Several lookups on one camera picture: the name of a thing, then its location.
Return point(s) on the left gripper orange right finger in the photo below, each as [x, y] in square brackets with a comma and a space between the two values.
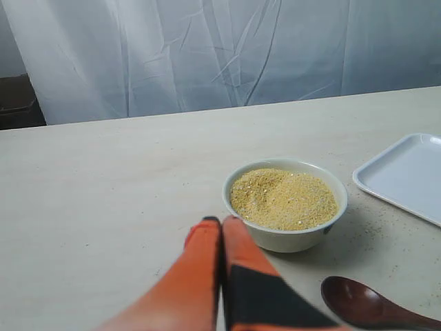
[256, 297]

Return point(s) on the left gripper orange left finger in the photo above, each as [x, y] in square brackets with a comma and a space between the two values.
[186, 297]

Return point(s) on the dark brown wooden spoon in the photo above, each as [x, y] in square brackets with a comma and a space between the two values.
[360, 306]

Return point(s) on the white bowl of yellow grain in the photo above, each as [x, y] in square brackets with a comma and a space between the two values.
[287, 205]

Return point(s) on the white rectangular tray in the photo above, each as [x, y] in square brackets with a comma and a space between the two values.
[406, 175]

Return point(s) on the dark brown box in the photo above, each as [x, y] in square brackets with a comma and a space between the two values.
[19, 104]

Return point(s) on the white fabric backdrop curtain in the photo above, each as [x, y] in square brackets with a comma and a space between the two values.
[98, 60]

